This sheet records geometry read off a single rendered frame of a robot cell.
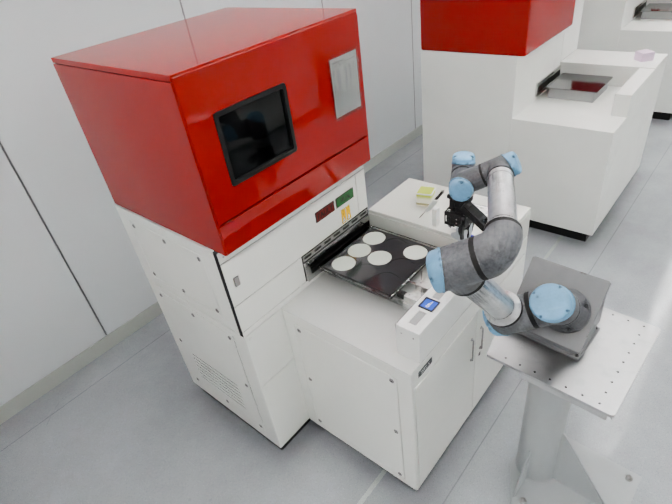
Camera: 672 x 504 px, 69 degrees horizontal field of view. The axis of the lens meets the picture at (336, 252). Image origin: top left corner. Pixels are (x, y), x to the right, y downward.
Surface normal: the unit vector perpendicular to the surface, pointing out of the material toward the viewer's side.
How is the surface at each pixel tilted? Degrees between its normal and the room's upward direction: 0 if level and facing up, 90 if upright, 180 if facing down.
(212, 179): 90
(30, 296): 90
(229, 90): 90
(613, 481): 0
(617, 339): 0
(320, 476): 0
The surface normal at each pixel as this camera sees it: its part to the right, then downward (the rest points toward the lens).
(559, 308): -0.47, -0.25
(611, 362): -0.12, -0.81
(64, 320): 0.76, 0.30
